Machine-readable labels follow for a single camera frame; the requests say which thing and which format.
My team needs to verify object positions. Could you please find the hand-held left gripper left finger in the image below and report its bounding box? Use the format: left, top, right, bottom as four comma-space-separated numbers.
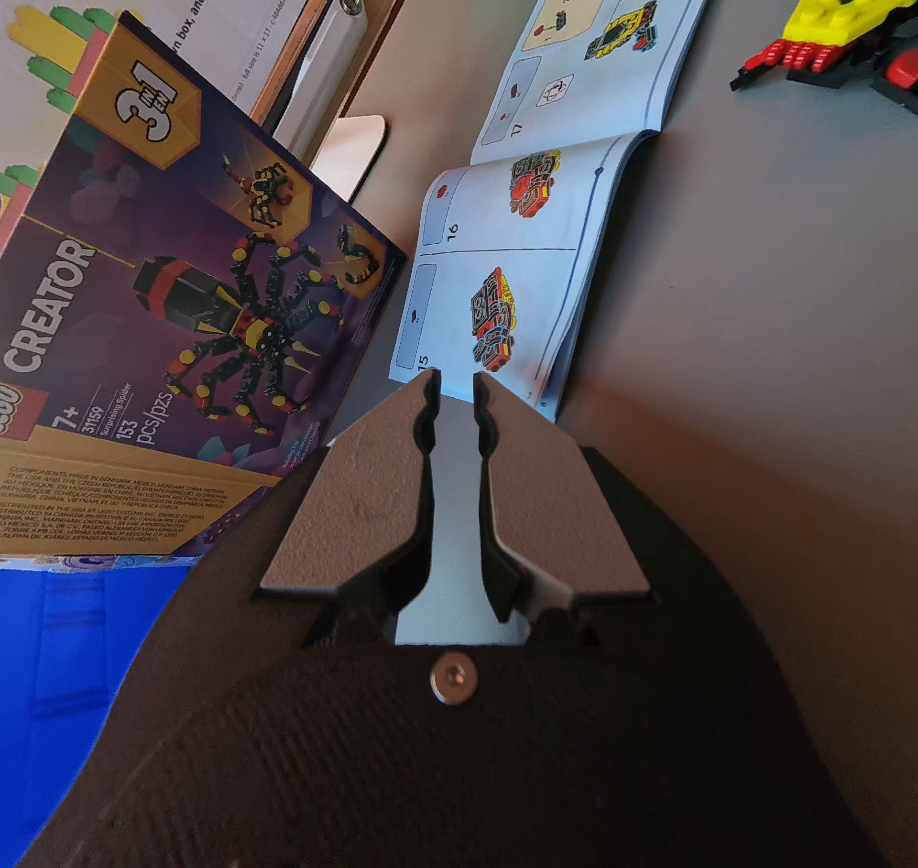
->
258, 368, 441, 602

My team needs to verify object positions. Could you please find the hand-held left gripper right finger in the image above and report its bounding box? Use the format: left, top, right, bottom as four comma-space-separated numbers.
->
473, 372, 651, 619

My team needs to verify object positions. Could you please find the yellow red black lego model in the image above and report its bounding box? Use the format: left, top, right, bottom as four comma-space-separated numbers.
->
730, 0, 918, 115

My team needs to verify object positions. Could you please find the purple lego set box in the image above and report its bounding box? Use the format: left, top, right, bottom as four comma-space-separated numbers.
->
0, 11, 410, 561

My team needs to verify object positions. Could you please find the lego instruction booklet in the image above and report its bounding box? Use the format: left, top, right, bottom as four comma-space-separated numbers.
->
389, 0, 727, 423

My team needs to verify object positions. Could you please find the blue cloth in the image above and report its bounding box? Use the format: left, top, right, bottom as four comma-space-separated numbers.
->
0, 556, 202, 865

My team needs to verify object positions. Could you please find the silver metal stand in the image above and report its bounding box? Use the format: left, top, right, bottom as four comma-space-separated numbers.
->
251, 0, 388, 204

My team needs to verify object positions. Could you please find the brown wooden board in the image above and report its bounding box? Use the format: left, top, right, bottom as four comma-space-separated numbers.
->
337, 0, 433, 119

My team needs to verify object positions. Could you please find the printed white paper sheet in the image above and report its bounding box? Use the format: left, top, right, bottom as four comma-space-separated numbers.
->
0, 0, 331, 256

